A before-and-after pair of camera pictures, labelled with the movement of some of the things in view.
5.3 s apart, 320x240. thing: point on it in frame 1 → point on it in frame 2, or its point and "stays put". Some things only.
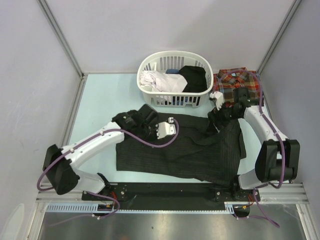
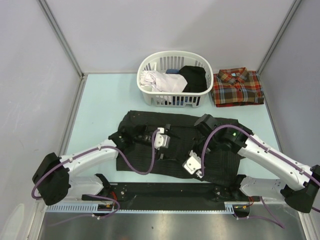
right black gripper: (215, 116) → (194, 149)
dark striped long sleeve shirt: (199, 150) stays put
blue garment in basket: (173, 71) stays put
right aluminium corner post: (281, 30) stays put
